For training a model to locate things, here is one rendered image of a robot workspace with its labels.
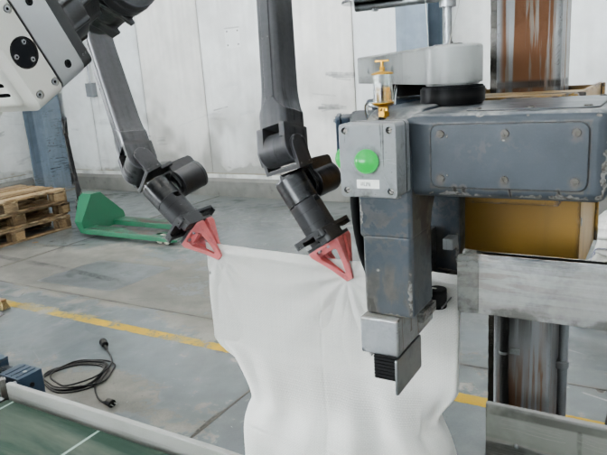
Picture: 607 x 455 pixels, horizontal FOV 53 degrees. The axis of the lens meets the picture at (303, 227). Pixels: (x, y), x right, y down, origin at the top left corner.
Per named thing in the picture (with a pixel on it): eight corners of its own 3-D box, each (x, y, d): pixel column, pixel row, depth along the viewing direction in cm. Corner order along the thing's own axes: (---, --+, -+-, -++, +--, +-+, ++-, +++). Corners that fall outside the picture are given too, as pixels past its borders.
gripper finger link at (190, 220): (238, 242, 118) (206, 208, 120) (214, 252, 112) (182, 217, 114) (221, 264, 121) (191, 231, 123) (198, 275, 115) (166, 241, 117)
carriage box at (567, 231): (428, 274, 110) (425, 97, 103) (478, 228, 138) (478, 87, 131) (576, 291, 98) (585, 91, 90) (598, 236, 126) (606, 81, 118)
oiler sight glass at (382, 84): (370, 103, 79) (368, 75, 78) (378, 101, 81) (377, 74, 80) (388, 102, 78) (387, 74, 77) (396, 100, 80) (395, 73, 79)
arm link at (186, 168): (122, 174, 125) (130, 151, 118) (166, 152, 132) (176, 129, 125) (158, 218, 124) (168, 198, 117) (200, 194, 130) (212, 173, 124)
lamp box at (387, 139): (341, 196, 76) (337, 124, 74) (357, 189, 80) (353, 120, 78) (397, 199, 73) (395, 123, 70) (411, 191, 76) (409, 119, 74)
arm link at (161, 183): (137, 196, 122) (141, 179, 118) (164, 181, 126) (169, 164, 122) (160, 219, 121) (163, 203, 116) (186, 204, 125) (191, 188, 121)
